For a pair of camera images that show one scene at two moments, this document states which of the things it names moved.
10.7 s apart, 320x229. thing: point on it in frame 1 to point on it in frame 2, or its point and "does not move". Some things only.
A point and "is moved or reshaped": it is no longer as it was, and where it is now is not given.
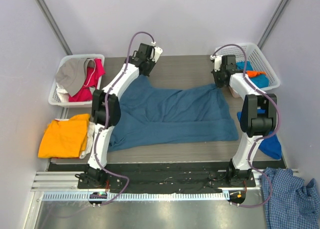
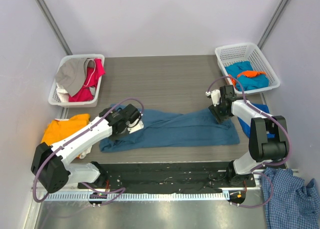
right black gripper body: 219,78 to 219,113
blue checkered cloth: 292,204 does not move
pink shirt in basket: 85,93 does not move
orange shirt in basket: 253,73 does not move
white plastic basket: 257,60 does not move
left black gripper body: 146,67 to 122,131
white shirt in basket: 63,94 does not move
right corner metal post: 275,18 does not move
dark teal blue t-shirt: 152,115 is moved or reshaped
